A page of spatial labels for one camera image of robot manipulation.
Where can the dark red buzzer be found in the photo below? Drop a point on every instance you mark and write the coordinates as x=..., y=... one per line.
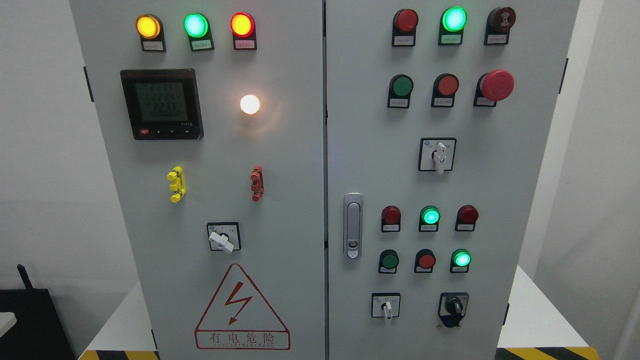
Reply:
x=498, y=25

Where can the green push button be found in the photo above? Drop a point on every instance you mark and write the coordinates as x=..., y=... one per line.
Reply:
x=388, y=262
x=399, y=92

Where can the red push button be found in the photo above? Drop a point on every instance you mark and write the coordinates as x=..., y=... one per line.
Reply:
x=424, y=261
x=445, y=87

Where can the red emergency stop button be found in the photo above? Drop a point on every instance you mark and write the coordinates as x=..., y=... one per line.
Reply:
x=492, y=87

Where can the red lit indicator lamp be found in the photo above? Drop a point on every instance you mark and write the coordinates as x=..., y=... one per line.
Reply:
x=243, y=31

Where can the red push button upper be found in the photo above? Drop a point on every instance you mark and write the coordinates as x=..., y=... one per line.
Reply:
x=445, y=87

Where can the green indicator lamp top left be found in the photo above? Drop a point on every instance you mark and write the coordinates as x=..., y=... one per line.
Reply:
x=197, y=28

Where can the white rotary switch upper right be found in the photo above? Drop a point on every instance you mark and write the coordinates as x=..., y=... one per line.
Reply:
x=436, y=154

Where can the black box with antenna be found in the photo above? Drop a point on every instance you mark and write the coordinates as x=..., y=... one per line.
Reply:
x=38, y=333

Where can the white rotary switch lower right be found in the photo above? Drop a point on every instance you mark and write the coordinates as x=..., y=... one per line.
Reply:
x=385, y=305

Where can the dark red lamp middle right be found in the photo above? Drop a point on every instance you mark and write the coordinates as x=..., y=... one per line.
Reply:
x=466, y=218

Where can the black selector knob switch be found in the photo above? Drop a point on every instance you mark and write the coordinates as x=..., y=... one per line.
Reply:
x=452, y=308

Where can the white rotary switch left door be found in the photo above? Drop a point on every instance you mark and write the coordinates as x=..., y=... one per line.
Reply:
x=224, y=236

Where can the green push button lower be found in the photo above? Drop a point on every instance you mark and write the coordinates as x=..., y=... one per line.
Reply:
x=388, y=262

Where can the black digital power meter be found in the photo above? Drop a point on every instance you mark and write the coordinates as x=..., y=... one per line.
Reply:
x=163, y=104

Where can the red push button lower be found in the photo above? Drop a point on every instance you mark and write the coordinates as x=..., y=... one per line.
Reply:
x=424, y=261

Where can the yellow indicator lamp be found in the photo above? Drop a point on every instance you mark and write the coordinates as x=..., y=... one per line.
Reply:
x=150, y=30

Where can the green push button upper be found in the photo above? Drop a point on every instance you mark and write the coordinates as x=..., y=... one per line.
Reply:
x=399, y=92

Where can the green lit button lower right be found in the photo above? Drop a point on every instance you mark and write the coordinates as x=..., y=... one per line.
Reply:
x=460, y=261

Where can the red terminal connector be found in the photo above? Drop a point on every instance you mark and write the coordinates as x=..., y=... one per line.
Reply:
x=258, y=184

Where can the grey cabinet door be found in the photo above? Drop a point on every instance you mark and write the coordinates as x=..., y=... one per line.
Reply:
x=374, y=150
x=281, y=234

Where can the yellow terminal connector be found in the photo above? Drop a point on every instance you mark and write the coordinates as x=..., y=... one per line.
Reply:
x=176, y=183

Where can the grey right cabinet door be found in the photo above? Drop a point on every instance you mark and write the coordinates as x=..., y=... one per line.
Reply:
x=374, y=150

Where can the grey left cabinet door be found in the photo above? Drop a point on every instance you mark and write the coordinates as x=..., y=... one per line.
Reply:
x=281, y=234

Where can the dark red lamp middle left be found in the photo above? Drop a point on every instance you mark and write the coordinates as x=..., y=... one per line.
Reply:
x=391, y=219

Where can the green lit lamp middle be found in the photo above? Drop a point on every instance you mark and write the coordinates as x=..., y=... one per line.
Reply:
x=429, y=219

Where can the dark red indicator lamp top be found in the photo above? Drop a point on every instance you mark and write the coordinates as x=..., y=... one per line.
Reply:
x=403, y=30

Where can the green lit lamp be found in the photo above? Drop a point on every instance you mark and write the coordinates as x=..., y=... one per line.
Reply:
x=451, y=26
x=429, y=219

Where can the white rotary switch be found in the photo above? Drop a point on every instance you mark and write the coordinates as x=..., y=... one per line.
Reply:
x=436, y=154
x=385, y=305

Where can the red electric hazard warning sticker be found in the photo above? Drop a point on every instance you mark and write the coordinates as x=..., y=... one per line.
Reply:
x=239, y=317

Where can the green lit lamp top right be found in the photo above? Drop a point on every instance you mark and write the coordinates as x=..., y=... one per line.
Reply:
x=451, y=26

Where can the white lit indicator lamp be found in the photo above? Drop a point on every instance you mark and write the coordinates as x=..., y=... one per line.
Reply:
x=250, y=104

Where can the silver door handle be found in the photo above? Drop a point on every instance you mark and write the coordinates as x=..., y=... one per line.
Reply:
x=352, y=225

